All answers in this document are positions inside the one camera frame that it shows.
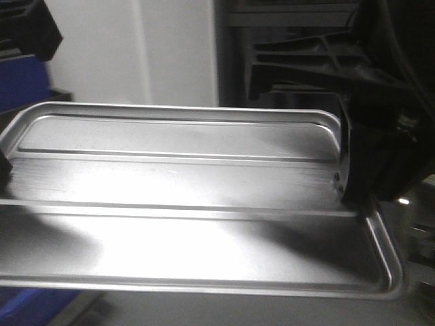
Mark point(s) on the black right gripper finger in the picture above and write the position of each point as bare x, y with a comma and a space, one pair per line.
375, 151

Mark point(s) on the blue crate upper left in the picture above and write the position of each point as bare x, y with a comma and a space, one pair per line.
24, 80

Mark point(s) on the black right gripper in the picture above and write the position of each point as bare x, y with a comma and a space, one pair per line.
397, 36

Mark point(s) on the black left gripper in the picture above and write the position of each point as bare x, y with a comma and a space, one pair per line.
27, 27

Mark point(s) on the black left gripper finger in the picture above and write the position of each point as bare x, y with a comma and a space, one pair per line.
5, 169

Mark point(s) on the small silver ribbed tray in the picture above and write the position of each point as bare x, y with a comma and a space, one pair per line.
187, 200

